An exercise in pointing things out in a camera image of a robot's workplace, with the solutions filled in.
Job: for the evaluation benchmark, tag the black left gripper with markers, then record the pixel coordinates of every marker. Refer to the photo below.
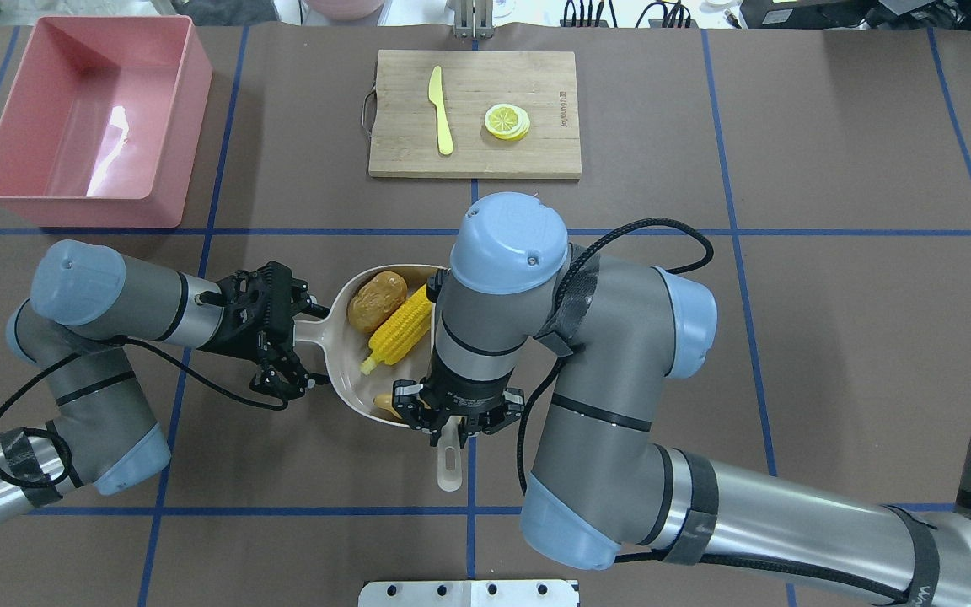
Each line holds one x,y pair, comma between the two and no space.
231,340

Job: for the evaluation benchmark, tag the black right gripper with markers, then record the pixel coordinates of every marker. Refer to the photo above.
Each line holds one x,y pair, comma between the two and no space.
466,389

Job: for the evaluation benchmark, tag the beige hand brush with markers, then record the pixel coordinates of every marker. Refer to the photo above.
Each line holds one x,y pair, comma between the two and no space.
449,460

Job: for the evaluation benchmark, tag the beige dustpan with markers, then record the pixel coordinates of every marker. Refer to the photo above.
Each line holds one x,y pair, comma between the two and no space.
345,348

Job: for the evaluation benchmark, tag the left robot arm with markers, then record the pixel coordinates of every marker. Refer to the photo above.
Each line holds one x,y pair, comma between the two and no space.
86,303

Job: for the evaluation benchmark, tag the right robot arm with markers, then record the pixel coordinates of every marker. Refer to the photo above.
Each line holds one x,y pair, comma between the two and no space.
601,492

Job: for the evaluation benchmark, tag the pink plastic bin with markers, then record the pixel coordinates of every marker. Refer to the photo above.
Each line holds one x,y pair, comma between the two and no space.
103,120

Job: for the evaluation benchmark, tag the toy ginger root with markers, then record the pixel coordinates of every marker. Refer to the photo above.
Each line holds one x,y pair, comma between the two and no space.
385,404

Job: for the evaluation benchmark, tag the toy potato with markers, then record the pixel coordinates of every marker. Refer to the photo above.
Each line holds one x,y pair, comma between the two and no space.
375,301

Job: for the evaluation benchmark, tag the yellow toy corn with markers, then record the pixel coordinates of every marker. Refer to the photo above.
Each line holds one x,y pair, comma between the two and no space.
398,335

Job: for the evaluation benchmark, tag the wooden cutting board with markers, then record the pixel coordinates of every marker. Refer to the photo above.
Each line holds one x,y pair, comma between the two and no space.
544,83

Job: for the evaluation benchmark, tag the yellow toy knife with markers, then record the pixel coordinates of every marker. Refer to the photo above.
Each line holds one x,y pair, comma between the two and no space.
435,96

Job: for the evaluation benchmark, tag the yellow toy lemon slice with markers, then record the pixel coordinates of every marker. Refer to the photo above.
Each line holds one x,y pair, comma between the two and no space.
507,122

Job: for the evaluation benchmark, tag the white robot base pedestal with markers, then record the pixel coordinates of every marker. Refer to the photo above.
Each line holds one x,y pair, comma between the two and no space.
511,592

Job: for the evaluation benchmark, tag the aluminium frame post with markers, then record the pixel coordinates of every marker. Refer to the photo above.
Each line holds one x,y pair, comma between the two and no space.
472,19

